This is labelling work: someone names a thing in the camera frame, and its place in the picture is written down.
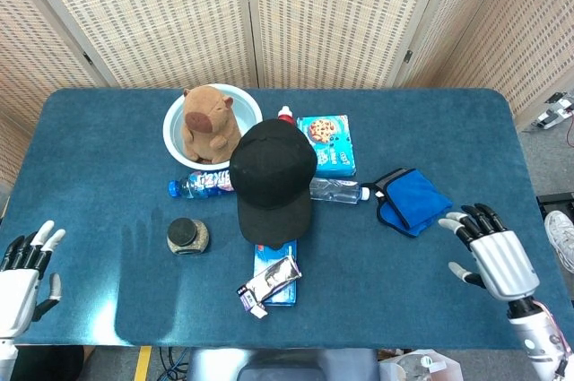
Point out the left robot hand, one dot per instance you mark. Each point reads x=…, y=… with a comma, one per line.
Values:
x=18, y=282

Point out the black screen hinge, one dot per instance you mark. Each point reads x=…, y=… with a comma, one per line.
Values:
x=408, y=56
x=88, y=58

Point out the blue felt table cover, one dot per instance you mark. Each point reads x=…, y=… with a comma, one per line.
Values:
x=403, y=130

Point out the clear plastic water bottle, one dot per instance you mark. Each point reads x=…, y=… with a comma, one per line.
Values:
x=336, y=190

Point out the white sneaker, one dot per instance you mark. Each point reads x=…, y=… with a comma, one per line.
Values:
x=560, y=233

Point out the grey robot torso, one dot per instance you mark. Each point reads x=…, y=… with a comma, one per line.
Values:
x=282, y=363

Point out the black baseball cap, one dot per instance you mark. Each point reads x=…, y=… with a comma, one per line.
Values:
x=269, y=166

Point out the blue cookie box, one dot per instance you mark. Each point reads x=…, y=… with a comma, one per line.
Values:
x=334, y=148

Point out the white round basin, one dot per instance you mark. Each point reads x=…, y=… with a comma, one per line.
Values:
x=249, y=103

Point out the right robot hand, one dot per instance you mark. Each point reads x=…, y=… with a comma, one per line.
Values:
x=504, y=264

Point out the folded blue cloth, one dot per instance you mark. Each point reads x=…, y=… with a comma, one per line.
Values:
x=417, y=197

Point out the white floor device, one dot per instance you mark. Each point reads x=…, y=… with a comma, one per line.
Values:
x=549, y=116

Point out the blue bottle with purple label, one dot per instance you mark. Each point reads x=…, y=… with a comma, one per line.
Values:
x=202, y=184

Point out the brown capybara plush toy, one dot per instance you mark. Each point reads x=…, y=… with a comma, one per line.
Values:
x=206, y=130

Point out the black equipment base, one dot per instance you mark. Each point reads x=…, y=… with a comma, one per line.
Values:
x=556, y=202

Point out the woven folding screen panel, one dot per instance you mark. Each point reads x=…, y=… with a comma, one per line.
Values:
x=31, y=49
x=515, y=18
x=336, y=18
x=157, y=18

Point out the clear plastic container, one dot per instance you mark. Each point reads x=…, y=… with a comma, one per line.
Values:
x=417, y=367

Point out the silver snack wrapper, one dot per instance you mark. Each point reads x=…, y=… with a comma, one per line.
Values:
x=273, y=280

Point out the glass jar with black lid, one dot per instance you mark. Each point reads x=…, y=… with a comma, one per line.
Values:
x=184, y=233

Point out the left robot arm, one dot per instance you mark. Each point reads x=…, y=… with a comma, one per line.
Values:
x=5, y=358

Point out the blue Oreo box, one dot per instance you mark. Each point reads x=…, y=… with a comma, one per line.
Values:
x=263, y=260

